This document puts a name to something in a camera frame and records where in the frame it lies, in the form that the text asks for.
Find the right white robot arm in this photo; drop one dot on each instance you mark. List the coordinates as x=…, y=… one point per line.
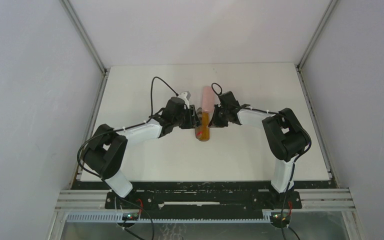
x=286, y=137

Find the aluminium frame post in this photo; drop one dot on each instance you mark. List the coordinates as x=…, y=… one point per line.
x=317, y=33
x=82, y=33

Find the aluminium frame post right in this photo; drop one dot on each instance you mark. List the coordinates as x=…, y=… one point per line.
x=317, y=33

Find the aluminium frame post left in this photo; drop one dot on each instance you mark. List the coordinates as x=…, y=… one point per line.
x=82, y=33

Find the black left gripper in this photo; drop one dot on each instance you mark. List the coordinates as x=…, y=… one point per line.
x=192, y=117

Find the pink glasses case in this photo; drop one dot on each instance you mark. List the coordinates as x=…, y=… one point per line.
x=208, y=99

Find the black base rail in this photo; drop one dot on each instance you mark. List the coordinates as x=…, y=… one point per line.
x=200, y=200

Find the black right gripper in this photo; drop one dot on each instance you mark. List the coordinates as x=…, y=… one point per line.
x=216, y=115

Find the orange translucent sunglasses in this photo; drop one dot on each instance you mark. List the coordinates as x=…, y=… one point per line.
x=204, y=132

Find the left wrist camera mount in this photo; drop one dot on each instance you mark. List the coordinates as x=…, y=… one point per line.
x=185, y=96

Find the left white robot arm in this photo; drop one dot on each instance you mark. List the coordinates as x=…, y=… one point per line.
x=102, y=155

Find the brown glasses case red stripe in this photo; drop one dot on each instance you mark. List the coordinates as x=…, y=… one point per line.
x=199, y=113

